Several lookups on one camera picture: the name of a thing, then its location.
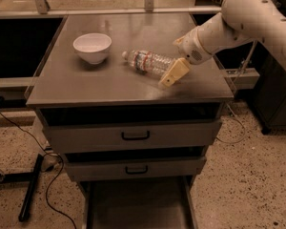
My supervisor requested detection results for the grey middle drawer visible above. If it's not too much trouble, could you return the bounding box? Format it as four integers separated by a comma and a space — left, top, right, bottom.
66, 156, 206, 181

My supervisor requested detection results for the black middle drawer handle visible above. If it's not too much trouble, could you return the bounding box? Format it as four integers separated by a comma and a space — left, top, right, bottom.
125, 165, 149, 175

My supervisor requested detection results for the grey top drawer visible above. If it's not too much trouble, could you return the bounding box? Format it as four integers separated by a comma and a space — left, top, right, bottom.
43, 120, 221, 154

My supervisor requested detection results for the grey open bottom drawer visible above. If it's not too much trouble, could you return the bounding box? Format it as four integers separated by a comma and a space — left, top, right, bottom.
81, 177, 198, 229

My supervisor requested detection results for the metal frame rail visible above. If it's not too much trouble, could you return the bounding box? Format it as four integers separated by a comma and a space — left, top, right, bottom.
0, 0, 223, 20

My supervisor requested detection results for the dark cabinet at right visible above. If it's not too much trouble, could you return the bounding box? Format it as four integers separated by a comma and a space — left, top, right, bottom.
250, 54, 286, 135

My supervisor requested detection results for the black top drawer handle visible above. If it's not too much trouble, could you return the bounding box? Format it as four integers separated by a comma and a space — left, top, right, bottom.
120, 131, 151, 141

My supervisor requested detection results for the clear plastic water bottle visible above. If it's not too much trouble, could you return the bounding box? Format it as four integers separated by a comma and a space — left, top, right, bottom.
122, 50, 174, 77

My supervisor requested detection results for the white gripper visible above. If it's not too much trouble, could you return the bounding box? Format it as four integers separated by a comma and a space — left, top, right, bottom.
158, 26, 214, 88

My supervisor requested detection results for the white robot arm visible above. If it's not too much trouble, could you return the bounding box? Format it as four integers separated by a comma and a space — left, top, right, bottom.
159, 0, 286, 87

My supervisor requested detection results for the grey drawer cabinet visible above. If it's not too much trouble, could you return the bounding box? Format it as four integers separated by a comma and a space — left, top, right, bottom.
26, 12, 235, 229

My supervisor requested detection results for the black drawer handle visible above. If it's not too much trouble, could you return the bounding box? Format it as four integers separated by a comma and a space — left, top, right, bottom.
120, 131, 151, 141
125, 165, 149, 175

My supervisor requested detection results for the white ceramic bowl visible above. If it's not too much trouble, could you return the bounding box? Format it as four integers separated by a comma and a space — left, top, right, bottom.
72, 33, 112, 65

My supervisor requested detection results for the black floor cable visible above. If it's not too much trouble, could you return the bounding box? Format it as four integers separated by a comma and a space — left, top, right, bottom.
0, 109, 78, 229

